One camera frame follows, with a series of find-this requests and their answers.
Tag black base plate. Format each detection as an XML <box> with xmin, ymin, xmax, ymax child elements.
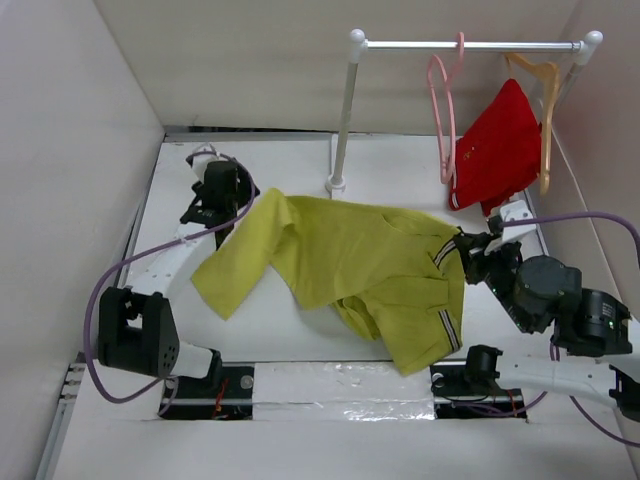
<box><xmin>159</xmin><ymin>363</ymin><xmax>255</xmax><ymax>421</ymax></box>
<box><xmin>429</xmin><ymin>361</ymin><xmax>527</xmax><ymax>420</ymax></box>

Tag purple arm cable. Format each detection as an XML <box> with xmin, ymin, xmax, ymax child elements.
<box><xmin>502</xmin><ymin>211</ymin><xmax>640</xmax><ymax>449</ymax></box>
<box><xmin>85</xmin><ymin>152</ymin><xmax>261</xmax><ymax>404</ymax></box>

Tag aluminium frame rail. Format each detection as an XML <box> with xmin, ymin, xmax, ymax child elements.
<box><xmin>35</xmin><ymin>352</ymin><xmax>86</xmax><ymax>480</ymax></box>

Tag wooden hanger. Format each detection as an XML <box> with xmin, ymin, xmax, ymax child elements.
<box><xmin>504</xmin><ymin>53</ymin><xmax>560</xmax><ymax>196</ymax></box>

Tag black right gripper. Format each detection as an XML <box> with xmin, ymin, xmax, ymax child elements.
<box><xmin>454</xmin><ymin>229</ymin><xmax>535</xmax><ymax>332</ymax></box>

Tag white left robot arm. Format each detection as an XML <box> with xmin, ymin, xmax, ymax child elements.
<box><xmin>97</xmin><ymin>150</ymin><xmax>260</xmax><ymax>397</ymax></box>

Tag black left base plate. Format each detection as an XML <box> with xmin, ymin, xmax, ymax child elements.
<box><xmin>159</xmin><ymin>363</ymin><xmax>255</xmax><ymax>421</ymax></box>

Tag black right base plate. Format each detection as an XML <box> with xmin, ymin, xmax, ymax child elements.
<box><xmin>429</xmin><ymin>361</ymin><xmax>527</xmax><ymax>420</ymax></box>

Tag pink plastic hanger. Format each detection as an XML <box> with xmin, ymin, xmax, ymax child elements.
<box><xmin>426</xmin><ymin>32</ymin><xmax>465</xmax><ymax>184</ymax></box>

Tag yellow-green trousers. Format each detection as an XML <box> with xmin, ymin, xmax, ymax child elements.
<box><xmin>192</xmin><ymin>188</ymin><xmax>465</xmax><ymax>375</ymax></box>

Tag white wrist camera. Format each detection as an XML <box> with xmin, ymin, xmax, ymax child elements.
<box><xmin>485</xmin><ymin>200</ymin><xmax>536</xmax><ymax>255</ymax></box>
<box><xmin>185</xmin><ymin>152</ymin><xmax>218</xmax><ymax>183</ymax></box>

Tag white clothes rack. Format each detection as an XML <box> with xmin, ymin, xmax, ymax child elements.
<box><xmin>325</xmin><ymin>29</ymin><xmax>604</xmax><ymax>198</ymax></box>

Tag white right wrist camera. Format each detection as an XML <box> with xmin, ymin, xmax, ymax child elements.
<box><xmin>485</xmin><ymin>200</ymin><xmax>536</xmax><ymax>255</ymax></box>

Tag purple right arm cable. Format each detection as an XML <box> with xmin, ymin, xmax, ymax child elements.
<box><xmin>502</xmin><ymin>211</ymin><xmax>640</xmax><ymax>449</ymax></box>

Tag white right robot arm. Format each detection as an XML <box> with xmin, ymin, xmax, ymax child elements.
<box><xmin>452</xmin><ymin>232</ymin><xmax>639</xmax><ymax>421</ymax></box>

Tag red shorts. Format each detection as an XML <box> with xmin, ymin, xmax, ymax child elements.
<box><xmin>448</xmin><ymin>79</ymin><xmax>541</xmax><ymax>216</ymax></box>

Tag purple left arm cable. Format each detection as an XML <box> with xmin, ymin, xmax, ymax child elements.
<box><xmin>85</xmin><ymin>152</ymin><xmax>261</xmax><ymax>404</ymax></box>

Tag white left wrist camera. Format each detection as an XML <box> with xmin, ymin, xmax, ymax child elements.
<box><xmin>185</xmin><ymin>152</ymin><xmax>218</xmax><ymax>183</ymax></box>

